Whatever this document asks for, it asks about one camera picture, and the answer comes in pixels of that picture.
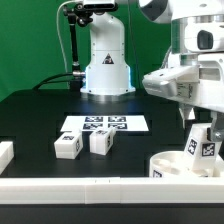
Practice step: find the white left fence wall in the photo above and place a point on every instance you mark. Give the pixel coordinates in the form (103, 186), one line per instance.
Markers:
(6, 154)

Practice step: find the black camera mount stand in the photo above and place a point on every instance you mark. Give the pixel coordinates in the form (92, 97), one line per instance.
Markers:
(76, 16)

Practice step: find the white overhead camera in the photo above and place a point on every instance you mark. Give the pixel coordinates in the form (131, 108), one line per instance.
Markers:
(99, 4)

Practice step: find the white tag sheet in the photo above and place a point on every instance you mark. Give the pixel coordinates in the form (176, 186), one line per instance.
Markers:
(119, 122)

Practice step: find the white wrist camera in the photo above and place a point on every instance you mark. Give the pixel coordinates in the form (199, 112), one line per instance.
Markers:
(204, 37)

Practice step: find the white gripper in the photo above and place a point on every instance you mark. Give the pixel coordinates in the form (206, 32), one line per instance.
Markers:
(200, 85)

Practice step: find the white front fence wall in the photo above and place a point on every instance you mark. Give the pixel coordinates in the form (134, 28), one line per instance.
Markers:
(110, 190)

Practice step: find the white fence wall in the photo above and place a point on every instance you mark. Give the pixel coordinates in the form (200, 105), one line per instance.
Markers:
(6, 154)
(110, 190)

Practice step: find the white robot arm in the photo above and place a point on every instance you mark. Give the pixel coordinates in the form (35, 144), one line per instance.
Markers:
(107, 74)

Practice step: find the white round stool seat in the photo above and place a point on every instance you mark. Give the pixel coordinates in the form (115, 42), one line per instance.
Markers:
(170, 164)

